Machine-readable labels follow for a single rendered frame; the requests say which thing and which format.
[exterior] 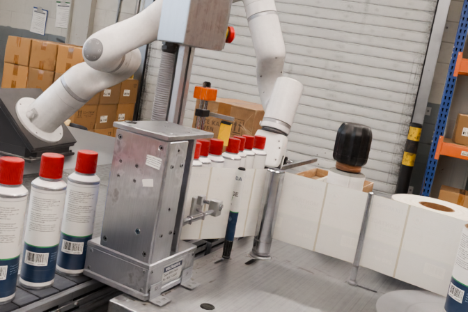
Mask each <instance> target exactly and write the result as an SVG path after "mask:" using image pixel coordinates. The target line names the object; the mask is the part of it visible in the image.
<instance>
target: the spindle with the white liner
mask: <svg viewBox="0 0 468 312"><path fill-rule="evenodd" d="M372 138H373V134H372V131H371V128H370V127H369V126H367V125H363V124H360V123H352V122H344V123H342V124H341V126H340V127H339V129H338V131H337V134H336V140H335V144H334V151H333V158H334V159H335V160H336V166H335V167H331V168H329V172H328V176H327V182H328V183H331V184H334V185H339V186H342V187H347V188H350V189H355V190H358V191H361V192H362V190H363V186H364V180H365V175H364V174H362V173H361V167H362V166H365V165H366V164H367V161H368V156H369V152H370V148H371V142H372Z"/></svg>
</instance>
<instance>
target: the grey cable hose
mask: <svg viewBox="0 0 468 312"><path fill-rule="evenodd" d="M162 44H163V45H162V48H161V49H162V54H161V55H162V56H161V61H160V62H161V63H159V64H160V65H159V66H160V67H159V72H158V78H157V79H158V80H157V84H156V91H155V92H156V93H155V94H156V95H155V97H154V105H153V112H152V116H151V120H164V121H165V118H166V116H165V115H166V109H167V102H168V101H167V100H168V98H169V97H168V96H169V91H170V83H171V82H170V81H171V79H172V76H171V75H172V72H173V71H172V70H173V69H172V68H173V64H174V60H175V59H174V58H175V53H176V52H177V48H176V47H177V46H178V44H175V43H172V42H164V41H162Z"/></svg>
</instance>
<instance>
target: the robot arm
mask: <svg viewBox="0 0 468 312"><path fill-rule="evenodd" d="M237 1H242V2H243V4H244V9H245V12H246V16H247V21H248V24H249V30H250V33H251V38H252V41H253V46H254V49H255V53H256V78H257V84H258V91H259V94H260V99H261V102H262V106H263V110H264V112H265V115H264V117H263V121H260V126H261V127H262V129H261V130H258V131H257V132H256V134H255V135H261V136H264V137H266V142H265V149H264V151H265V152H266V153H267V157H266V160H265V168H264V169H267V168H277V169H281V167H282V166H283V161H284V158H285V155H286V148H287V142H288V138H287V136H288V135H289V132H290V128H291V126H292V123H293V119H294V117H295V113H296V110H297V107H298V104H299V100H300V98H301V95H302V91H303V89H304V86H303V85H302V84H301V83H300V82H299V81H297V80H295V79H292V78H289V77H284V76H283V66H284V61H285V57H286V48H285V45H284V41H283V35H282V32H281V26H280V23H279V17H278V14H277V11H276V6H275V2H274V0H232V3H235V2H237ZM162 4H163V0H156V1H154V2H153V3H152V4H150V5H149V6H148V7H147V8H146V9H144V10H143V11H141V12H140V13H139V14H137V15H135V16H133V17H131V18H129V19H126V20H123V21H122V22H118V23H116V24H113V25H111V26H108V27H106V28H104V29H102V30H100V31H98V32H96V33H94V34H93V35H91V36H90V37H89V38H88V39H87V40H86V42H85V43H84V46H83V49H82V54H83V58H84V60H85V62H83V63H79V64H76V65H74V66H72V67H71V68H70V69H69V70H67V71H66V72H65V73H64V74H63V75H62V76H60V77H59V78H58V79H57V80H56V81H55V82H54V83H53V84H52V85H51V86H50V87H49V88H48V89H47V90H46V91H45V92H44V93H42V94H41V95H40V96H39V97H38V98H37V99H36V100H35V99H33V98H29V97H23V98H22V99H20V100H19V101H18V102H17V104H16V107H15V109H16V113H17V117H18V118H19V120H20V122H21V123H22V124H23V126H24V127H25V128H26V129H27V130H28V131H29V132H30V133H31V134H32V135H33V136H35V137H36V138H38V139H40V140H42V141H44V142H47V143H56V142H58V141H59V140H60V139H61V138H62V136H63V128H62V126H61V125H62V124H63V123H64V122H66V120H67V119H69V117H71V116H72V115H73V114H74V113H75V112H76V111H78V110H79V109H80V108H81V107H82V106H84V105H85V104H86V103H87V102H88V101H89V100H90V99H91V98H92V97H93V96H94V95H96V94H97V93H99V92H100V91H103V90H104V89H107V88H110V87H112V86H115V85H116V84H119V83H121V82H122V81H125V80H126V79H128V78H129V77H131V76H132V75H133V74H134V73H135V72H136V71H137V70H138V68H139V66H140V65H141V52H140V51H139V49H138V48H139V47H141V46H144V45H147V44H148V43H151V42H153V41H155V40H157V36H158V31H159V22H160V17H161V12H162Z"/></svg>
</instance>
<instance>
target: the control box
mask: <svg viewBox="0 0 468 312"><path fill-rule="evenodd" d="M231 5H232V0H163V4H162V12H161V17H160V22H159V31H158V36H157V40H158V41H161V42H162V41H164V42H172V43H175V44H178V45H184V46H188V47H195V48H201V49H209V50H215V51H219V52H220V51H221V50H222V49H224V46H225V42H226V37H227V34H228V21H229V17H230V13H231Z"/></svg>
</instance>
